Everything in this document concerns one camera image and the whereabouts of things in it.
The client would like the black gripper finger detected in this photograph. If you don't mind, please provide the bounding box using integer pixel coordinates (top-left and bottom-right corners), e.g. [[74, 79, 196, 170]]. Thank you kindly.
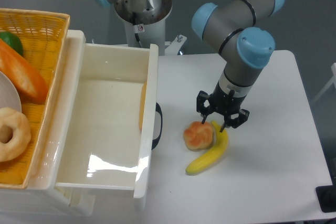
[[196, 91, 212, 124], [220, 109, 250, 132]]

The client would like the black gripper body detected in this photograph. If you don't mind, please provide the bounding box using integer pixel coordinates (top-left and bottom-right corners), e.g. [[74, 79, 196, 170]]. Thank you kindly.
[[209, 83, 245, 116]]

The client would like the white drawer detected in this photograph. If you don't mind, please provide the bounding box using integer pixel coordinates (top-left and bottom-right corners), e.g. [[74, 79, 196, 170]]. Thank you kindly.
[[56, 44, 159, 200]]

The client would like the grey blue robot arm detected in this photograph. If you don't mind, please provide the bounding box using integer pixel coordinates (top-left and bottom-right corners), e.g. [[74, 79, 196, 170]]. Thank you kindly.
[[96, 0, 285, 129]]

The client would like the white drawer cabinet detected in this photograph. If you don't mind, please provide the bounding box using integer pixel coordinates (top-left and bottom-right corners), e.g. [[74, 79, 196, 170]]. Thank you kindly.
[[1, 30, 146, 216]]

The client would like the yellow banana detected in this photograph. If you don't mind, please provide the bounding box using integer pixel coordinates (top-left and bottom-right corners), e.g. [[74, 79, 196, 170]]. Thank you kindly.
[[185, 121, 229, 175]]

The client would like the round swirl bread roll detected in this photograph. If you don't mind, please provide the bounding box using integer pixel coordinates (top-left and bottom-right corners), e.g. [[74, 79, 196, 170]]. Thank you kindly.
[[183, 121, 214, 151]]

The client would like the black device at edge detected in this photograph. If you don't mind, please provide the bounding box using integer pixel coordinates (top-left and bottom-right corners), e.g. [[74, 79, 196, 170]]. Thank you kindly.
[[316, 185, 336, 213]]

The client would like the orange baguette bread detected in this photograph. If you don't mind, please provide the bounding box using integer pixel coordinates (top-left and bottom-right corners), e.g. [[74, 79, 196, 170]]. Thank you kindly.
[[1, 40, 49, 104]]

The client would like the yellow wicker basket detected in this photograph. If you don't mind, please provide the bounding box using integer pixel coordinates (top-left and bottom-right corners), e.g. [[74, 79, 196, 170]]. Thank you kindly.
[[1, 8, 70, 189]]

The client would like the beige bagel donut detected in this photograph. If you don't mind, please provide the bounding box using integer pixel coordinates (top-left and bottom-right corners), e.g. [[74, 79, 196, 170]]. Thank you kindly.
[[1, 107, 31, 162]]

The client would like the white plate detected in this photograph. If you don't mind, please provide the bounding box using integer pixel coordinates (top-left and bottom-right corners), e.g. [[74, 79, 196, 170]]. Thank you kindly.
[[0, 72, 22, 112]]

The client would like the green lime fruit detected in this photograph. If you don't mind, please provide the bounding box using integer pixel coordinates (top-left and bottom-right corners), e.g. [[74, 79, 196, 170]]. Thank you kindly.
[[1, 31, 24, 56]]

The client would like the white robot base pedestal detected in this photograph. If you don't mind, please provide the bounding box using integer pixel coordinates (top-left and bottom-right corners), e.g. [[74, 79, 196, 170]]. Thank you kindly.
[[114, 0, 187, 56]]

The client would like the white frame at right edge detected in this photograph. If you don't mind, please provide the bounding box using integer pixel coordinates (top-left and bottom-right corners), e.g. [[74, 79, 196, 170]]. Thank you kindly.
[[312, 63, 336, 104]]

